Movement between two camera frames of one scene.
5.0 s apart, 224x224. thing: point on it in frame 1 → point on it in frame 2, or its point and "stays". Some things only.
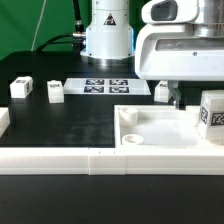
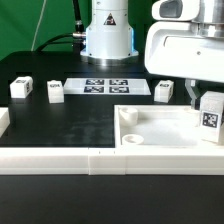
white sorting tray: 159,126 stays
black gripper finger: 172,85 → 195,101
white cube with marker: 212,116 stays
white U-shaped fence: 105,161 stays
